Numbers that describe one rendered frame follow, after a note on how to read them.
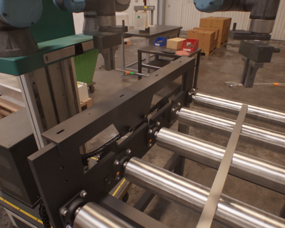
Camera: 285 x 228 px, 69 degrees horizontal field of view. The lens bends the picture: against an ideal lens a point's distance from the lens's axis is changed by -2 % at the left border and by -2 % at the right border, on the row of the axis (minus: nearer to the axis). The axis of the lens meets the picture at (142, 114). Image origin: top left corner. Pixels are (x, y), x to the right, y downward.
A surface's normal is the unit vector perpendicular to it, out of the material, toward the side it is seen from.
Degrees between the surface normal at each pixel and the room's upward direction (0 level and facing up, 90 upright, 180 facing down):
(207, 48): 90
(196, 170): 0
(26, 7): 97
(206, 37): 90
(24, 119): 0
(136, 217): 0
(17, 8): 97
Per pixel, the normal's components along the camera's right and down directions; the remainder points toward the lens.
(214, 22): -0.54, 0.41
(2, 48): -0.14, 0.20
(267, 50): 0.03, 0.49
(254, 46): -1.00, 0.01
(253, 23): -0.87, 0.25
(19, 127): 0.00, -0.87
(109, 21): 0.50, 0.43
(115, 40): 0.84, 0.26
